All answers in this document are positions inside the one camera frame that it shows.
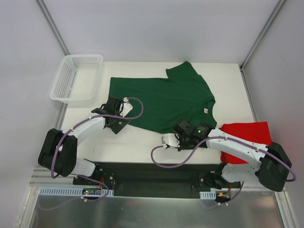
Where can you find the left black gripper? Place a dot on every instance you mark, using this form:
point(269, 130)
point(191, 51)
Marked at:
point(118, 126)

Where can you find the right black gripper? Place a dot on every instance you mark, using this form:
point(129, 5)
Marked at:
point(180, 143)

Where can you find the green t shirt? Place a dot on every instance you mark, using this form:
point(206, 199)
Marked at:
point(184, 94)

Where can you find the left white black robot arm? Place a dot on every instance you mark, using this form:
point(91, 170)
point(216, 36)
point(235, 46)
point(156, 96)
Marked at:
point(59, 150)

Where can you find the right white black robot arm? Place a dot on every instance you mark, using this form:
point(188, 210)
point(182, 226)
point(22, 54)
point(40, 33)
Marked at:
point(267, 164)

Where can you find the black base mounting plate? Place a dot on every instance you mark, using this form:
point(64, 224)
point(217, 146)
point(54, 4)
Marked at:
point(150, 181)

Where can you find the white plastic mesh basket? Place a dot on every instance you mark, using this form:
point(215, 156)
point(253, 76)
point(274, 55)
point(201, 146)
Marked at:
point(77, 79)

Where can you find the red folded t shirt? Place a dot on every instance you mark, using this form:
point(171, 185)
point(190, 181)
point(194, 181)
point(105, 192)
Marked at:
point(257, 132)

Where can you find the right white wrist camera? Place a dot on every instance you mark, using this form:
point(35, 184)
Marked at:
point(170, 140)

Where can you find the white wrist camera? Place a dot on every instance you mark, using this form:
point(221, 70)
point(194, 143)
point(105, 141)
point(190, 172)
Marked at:
point(126, 107)
point(170, 140)

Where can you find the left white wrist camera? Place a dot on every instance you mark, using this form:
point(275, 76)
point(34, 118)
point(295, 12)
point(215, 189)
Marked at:
point(126, 107)

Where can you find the right white cable duct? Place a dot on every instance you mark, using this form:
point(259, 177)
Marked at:
point(208, 195)

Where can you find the white cable duct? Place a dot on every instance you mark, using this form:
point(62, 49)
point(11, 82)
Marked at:
point(75, 191)
point(208, 195)

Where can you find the left white cable duct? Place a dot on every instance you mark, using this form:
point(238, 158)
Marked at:
point(75, 191)

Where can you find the left aluminium frame post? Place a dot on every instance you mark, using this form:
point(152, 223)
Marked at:
point(52, 25)

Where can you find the aluminium frame post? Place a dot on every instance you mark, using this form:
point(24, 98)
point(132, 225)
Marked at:
point(263, 32)
point(52, 25)

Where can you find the right aluminium frame post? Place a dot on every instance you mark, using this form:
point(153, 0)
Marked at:
point(263, 32)

